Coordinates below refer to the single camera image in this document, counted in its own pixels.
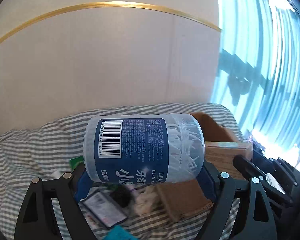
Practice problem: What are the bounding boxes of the gold wall trim strip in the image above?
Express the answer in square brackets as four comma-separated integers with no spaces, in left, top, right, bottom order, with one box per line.
[0,1,222,44]

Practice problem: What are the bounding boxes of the green snack packet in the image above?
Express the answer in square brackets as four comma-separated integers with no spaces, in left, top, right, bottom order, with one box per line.
[69,155,84,171]

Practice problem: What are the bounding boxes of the cardboard box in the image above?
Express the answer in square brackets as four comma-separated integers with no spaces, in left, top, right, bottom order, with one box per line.
[155,113,253,222]

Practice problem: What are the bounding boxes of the white lace cloth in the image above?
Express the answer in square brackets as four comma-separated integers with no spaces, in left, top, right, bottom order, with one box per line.
[133,186,160,216]

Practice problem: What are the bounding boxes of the blue striped curtain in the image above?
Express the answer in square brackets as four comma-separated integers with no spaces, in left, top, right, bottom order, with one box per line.
[211,0,300,170]

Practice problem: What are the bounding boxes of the dental floss pick jar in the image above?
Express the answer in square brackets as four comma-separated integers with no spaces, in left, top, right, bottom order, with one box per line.
[83,114,205,185]

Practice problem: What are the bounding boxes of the grey checkered cloth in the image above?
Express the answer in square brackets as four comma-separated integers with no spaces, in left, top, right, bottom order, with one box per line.
[0,103,244,239]

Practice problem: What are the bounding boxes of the black phone-like card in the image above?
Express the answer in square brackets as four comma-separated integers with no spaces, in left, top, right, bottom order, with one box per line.
[81,190,128,229]

